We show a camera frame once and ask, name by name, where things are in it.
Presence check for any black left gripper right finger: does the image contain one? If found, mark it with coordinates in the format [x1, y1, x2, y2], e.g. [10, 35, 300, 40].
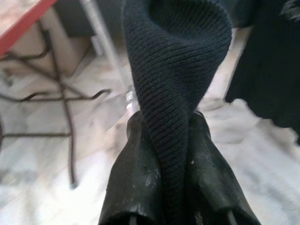
[186, 112, 262, 225]

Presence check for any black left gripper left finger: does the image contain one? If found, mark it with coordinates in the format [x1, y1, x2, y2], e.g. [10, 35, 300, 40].
[98, 112, 165, 225]

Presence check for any dark navy knit garment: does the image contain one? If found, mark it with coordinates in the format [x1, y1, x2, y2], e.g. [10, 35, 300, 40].
[121, 0, 233, 225]

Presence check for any black shirt with green logo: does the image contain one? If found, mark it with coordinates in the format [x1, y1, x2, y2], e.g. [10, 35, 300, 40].
[225, 0, 300, 145]

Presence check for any silver metal clothes rack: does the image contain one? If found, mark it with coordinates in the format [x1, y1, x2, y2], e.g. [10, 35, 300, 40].
[79, 0, 138, 117]

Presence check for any black tv cabinet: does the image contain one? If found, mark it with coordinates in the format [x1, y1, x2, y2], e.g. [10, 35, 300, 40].
[55, 0, 97, 38]

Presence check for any marble-top folding table red edge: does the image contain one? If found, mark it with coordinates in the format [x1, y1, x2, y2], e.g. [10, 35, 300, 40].
[0, 0, 113, 189]

